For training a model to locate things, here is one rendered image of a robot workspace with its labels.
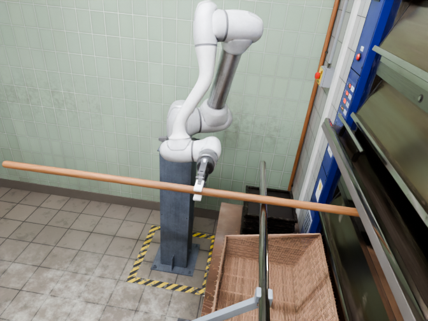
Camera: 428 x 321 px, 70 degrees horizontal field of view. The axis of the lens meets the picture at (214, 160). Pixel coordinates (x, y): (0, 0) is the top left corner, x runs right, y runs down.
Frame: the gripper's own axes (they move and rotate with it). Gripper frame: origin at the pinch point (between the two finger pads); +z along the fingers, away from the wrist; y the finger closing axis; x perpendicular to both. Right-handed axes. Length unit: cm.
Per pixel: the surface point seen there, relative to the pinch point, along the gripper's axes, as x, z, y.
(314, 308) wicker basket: -54, 8, 47
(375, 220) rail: -47, 35, -24
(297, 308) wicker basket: -51, 1, 60
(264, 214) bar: -25.6, 7.0, 1.4
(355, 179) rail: -47, 17, -24
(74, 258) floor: 98, -53, 119
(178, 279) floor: 17, -49, 119
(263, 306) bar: -25, 44, 1
